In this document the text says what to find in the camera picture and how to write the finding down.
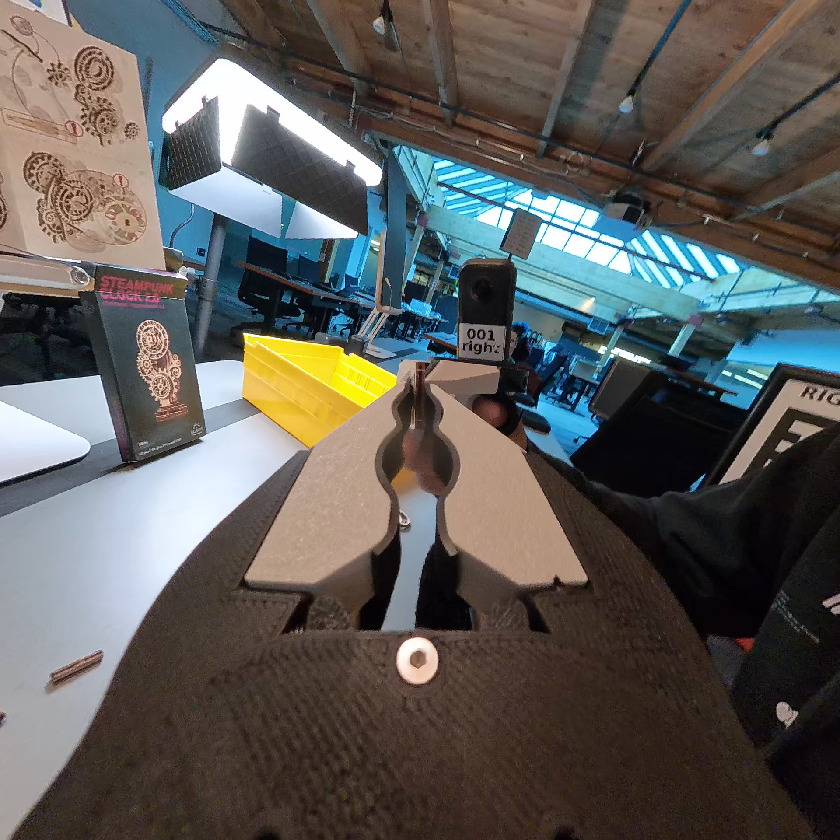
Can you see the person's right hand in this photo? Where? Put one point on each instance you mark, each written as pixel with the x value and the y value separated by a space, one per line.
pixel 495 413

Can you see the black office chair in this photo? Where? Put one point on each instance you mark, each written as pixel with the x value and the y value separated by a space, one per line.
pixel 262 269

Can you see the person's right forearm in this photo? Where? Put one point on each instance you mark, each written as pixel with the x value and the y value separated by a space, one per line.
pixel 689 538

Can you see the grey desk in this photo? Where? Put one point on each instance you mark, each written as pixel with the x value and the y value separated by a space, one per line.
pixel 131 558

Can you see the overhead studio light panel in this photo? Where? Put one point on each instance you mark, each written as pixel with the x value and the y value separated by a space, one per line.
pixel 216 197

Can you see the black framed marker board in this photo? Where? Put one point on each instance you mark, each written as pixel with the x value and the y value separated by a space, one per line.
pixel 794 420

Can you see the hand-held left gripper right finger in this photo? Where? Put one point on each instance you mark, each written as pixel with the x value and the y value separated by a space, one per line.
pixel 512 525

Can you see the black equipment case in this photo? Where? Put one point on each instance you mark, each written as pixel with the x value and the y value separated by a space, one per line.
pixel 643 446

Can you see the paper instruction booklet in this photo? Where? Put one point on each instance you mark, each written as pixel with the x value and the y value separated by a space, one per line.
pixel 79 197

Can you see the black puzzle box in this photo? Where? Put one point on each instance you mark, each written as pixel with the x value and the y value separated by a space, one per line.
pixel 144 394

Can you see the grey metal pole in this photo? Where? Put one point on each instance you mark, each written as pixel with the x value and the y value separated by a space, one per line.
pixel 210 282

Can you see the yellow plastic bin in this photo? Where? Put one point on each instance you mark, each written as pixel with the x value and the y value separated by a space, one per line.
pixel 295 387

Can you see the small wooden pin frame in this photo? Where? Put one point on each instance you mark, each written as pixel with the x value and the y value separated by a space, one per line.
pixel 417 400

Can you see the monitor on pale curved stand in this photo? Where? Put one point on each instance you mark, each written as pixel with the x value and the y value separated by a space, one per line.
pixel 397 229

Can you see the hanging white sign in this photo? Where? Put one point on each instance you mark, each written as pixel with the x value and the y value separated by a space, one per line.
pixel 522 233

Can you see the ceiling-mounted white device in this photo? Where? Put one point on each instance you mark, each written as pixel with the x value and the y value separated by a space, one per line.
pixel 627 208

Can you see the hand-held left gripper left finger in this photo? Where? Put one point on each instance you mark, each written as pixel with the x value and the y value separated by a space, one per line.
pixel 328 525

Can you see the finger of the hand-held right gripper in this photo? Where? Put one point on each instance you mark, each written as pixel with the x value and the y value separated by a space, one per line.
pixel 469 379
pixel 405 375

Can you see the background long desk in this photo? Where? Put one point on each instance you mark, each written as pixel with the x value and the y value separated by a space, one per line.
pixel 295 279

